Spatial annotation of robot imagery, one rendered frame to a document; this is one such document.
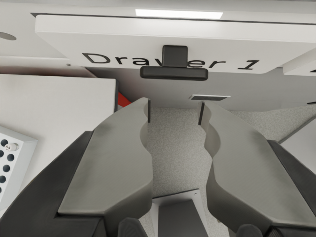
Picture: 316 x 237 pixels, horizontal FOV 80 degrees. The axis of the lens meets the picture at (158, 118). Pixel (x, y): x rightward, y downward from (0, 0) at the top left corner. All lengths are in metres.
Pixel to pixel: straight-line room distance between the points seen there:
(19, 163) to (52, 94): 0.13
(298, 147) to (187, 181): 0.65
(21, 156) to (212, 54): 0.34
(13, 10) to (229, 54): 0.23
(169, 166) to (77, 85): 0.85
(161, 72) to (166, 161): 0.95
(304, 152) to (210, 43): 1.18
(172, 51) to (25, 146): 0.29
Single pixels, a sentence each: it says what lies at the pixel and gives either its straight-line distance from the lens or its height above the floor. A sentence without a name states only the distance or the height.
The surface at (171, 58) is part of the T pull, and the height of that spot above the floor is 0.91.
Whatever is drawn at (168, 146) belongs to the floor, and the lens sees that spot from 1.12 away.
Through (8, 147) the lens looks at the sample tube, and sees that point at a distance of 0.39.
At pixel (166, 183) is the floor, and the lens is 1.16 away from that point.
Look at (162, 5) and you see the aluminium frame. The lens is 0.19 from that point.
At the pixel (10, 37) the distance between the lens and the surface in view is 0.33.
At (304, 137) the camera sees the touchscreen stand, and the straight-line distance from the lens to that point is 1.35.
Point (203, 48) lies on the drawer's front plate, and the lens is 0.23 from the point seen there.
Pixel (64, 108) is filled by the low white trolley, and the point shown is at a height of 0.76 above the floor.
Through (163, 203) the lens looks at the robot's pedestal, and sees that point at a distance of 1.18.
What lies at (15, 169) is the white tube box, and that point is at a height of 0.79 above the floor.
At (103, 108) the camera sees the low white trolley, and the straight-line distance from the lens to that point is 0.37.
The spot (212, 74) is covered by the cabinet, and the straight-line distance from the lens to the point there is 0.39.
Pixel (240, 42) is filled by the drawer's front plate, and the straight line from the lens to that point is 0.22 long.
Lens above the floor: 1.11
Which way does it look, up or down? 87 degrees down
